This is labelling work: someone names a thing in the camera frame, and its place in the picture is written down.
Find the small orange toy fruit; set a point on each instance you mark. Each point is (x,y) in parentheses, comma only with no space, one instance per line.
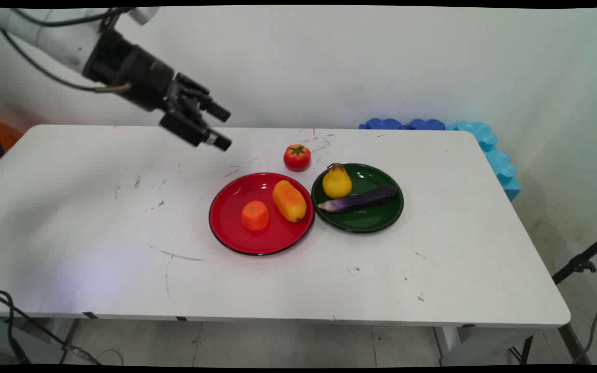
(255,215)

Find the red toy tomato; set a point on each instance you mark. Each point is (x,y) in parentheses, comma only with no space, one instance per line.
(297,158)

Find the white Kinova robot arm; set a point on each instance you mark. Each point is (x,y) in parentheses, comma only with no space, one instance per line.
(44,31)

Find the orange yellow toy mango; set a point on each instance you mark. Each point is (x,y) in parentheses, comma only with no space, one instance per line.
(289,201)

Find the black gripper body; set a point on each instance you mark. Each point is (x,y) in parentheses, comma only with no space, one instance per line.
(148,77)

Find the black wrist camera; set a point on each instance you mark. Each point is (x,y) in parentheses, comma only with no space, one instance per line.
(102,65)

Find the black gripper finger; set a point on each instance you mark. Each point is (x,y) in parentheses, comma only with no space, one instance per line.
(189,128)
(200,98)

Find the red round plate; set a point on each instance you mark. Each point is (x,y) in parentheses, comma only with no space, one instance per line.
(236,228)

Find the white table leg frame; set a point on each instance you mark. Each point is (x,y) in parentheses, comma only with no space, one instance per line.
(485,344)

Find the purple toy eggplant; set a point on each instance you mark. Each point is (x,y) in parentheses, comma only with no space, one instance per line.
(360,199)

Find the light blue foam mat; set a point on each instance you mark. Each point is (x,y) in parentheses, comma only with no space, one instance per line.
(498,160)

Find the black tripod stand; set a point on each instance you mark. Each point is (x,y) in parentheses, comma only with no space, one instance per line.
(581,264)

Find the dark green round plate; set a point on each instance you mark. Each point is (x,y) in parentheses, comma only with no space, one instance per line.
(376,217)

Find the yellow toy pear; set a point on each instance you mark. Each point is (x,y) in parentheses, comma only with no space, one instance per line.
(337,182)

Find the orange object behind table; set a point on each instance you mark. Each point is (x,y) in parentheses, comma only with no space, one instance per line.
(4,133)

